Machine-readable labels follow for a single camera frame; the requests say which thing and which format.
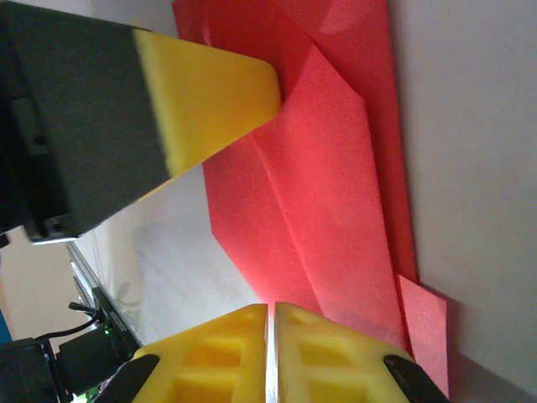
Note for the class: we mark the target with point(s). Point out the red square paper sheet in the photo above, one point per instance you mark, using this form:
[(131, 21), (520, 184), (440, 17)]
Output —
[(327, 168)]

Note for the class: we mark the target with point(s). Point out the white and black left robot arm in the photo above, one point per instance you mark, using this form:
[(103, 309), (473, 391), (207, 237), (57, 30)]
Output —
[(84, 361)]

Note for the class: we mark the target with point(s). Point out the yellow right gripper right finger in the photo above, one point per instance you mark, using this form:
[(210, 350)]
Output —
[(289, 357)]

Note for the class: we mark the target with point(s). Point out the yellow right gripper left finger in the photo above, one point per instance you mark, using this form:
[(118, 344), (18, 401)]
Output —
[(251, 357)]

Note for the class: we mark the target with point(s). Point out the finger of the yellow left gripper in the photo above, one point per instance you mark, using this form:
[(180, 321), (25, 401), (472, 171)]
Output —
[(189, 105)]

